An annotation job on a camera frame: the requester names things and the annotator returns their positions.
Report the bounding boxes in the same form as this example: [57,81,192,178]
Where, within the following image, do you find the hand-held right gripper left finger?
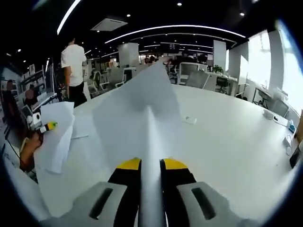
[46,157,143,227]

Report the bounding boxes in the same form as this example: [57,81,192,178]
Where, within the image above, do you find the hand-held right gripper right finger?
[160,157,258,227]

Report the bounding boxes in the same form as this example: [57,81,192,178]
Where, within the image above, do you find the white cloth sheet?
[91,61,185,227]

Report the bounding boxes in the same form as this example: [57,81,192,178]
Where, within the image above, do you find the person's left hand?
[30,131,45,149]

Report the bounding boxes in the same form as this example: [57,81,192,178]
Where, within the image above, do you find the white laptop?
[35,67,58,106]

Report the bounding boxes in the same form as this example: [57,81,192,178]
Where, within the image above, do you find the white storage shelf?
[20,63,45,92]

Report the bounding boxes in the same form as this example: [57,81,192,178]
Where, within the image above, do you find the white table socket strip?
[181,114,197,125]

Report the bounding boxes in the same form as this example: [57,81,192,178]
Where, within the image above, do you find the white square pillar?
[213,40,227,73]
[117,43,140,69]

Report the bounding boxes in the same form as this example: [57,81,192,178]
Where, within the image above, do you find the straight ceiling light strip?
[56,0,82,35]

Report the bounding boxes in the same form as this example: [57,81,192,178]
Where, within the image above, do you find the group of white office chairs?
[89,60,239,95]

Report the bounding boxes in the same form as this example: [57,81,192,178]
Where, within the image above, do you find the ceiling air conditioner vent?
[90,18,128,33]

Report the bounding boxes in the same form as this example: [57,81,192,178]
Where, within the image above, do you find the black box-shaped object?
[290,141,303,169]

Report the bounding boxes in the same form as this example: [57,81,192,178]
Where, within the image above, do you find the curved ceiling light strip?
[105,25,246,44]

